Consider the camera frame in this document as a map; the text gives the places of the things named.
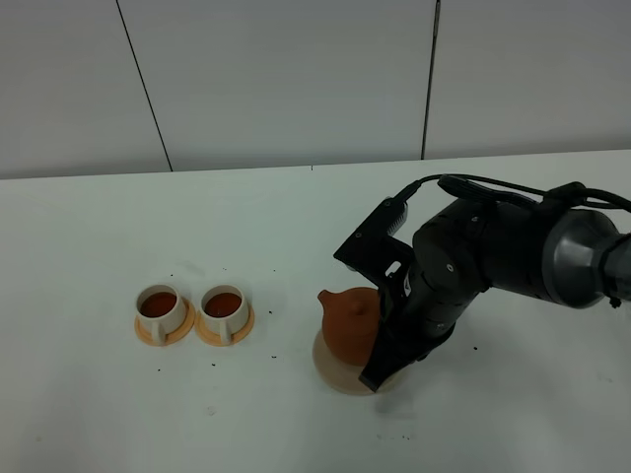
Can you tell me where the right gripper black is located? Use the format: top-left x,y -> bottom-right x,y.
359,199 -> 560,392

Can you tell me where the brown clay teapot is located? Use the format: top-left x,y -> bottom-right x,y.
317,287 -> 380,367

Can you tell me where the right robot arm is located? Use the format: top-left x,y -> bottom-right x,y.
359,199 -> 630,391

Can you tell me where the beige round teapot coaster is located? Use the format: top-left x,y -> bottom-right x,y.
313,330 -> 406,396

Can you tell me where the right white teacup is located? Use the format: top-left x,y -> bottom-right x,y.
199,285 -> 249,346

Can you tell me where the white teacup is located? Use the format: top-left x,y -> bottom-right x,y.
199,285 -> 249,346
135,285 -> 186,346

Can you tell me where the right orange coaster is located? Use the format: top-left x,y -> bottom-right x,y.
194,303 -> 255,347

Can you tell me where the orange coaster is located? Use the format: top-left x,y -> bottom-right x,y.
194,303 -> 255,347
134,299 -> 196,347

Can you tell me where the left white teacup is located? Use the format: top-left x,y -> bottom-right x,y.
135,285 -> 186,346

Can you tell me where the left orange coaster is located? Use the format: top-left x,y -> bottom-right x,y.
134,299 -> 196,347

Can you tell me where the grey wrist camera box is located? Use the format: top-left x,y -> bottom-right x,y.
333,197 -> 413,287

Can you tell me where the black camera cable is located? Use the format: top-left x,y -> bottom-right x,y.
391,173 -> 631,213

